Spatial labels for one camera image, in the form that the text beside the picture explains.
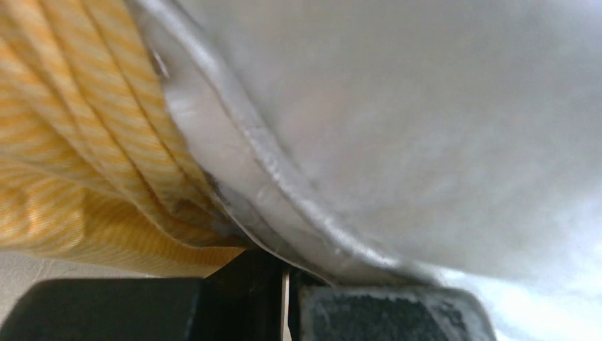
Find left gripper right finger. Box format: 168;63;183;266
288;270;496;341

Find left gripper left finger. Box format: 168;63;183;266
1;250;283;340

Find orange Mickey Mouse pillowcase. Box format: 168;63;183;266
1;1;246;277

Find white pillow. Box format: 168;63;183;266
133;1;601;291

